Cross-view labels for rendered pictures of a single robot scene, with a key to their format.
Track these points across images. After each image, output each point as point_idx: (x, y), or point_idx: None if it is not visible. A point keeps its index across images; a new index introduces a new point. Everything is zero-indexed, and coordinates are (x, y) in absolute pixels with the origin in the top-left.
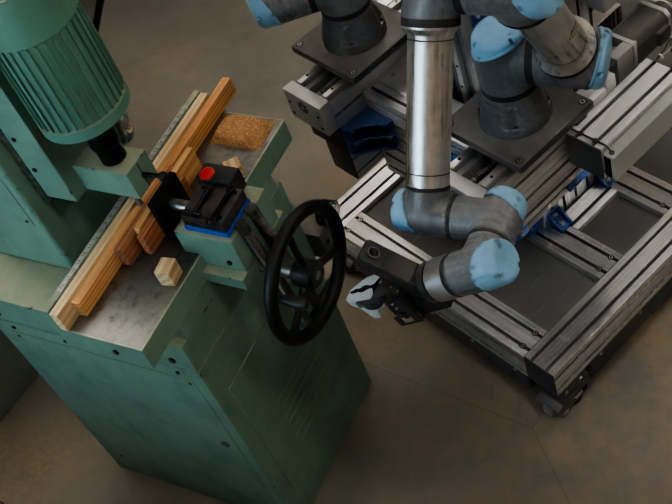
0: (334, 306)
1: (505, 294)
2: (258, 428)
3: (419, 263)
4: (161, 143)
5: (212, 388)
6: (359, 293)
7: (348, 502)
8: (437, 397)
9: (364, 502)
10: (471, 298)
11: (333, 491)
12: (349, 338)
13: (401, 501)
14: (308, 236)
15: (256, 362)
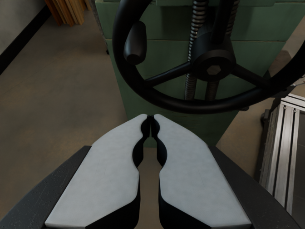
0: (205, 113)
1: (297, 219)
2: (136, 108)
3: (287, 154)
4: None
5: (113, 61)
6: (130, 144)
7: (151, 162)
8: None
9: (153, 170)
10: (282, 196)
11: (154, 154)
12: (222, 133)
13: (158, 187)
14: (267, 72)
15: (159, 85)
